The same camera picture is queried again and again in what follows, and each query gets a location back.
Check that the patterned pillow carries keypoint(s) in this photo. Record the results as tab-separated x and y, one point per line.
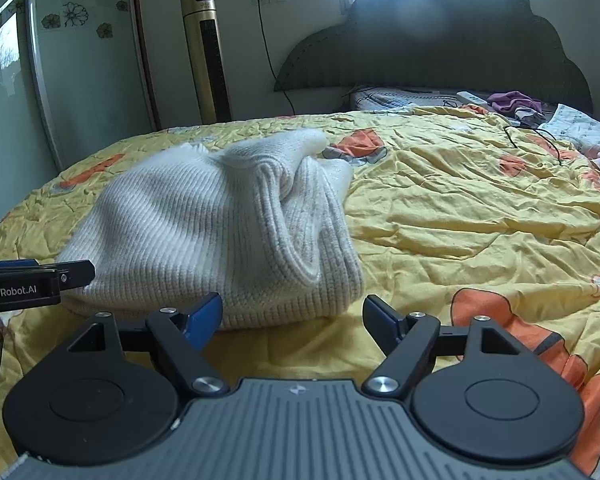
395	97

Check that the white patterned cloth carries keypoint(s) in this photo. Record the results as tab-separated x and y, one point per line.
585	130

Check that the dark padded headboard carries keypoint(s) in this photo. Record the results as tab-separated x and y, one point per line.
430	50

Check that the white knit sweater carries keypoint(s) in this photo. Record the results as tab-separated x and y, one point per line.
205	220

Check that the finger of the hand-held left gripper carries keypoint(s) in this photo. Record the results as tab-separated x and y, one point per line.
76	272

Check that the purple cloth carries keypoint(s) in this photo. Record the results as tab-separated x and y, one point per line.
515	101

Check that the glass wardrobe sliding door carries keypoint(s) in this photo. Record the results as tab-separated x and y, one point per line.
80	85

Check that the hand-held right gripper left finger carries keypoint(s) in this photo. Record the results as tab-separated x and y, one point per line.
202	320

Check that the gold tower fan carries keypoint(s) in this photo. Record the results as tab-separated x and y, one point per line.
206	55

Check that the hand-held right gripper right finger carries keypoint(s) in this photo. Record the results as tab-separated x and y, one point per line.
384	322

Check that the yellow printed bed quilt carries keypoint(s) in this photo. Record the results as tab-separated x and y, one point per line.
455	220

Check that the white power strip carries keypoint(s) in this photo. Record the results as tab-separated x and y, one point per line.
471	98

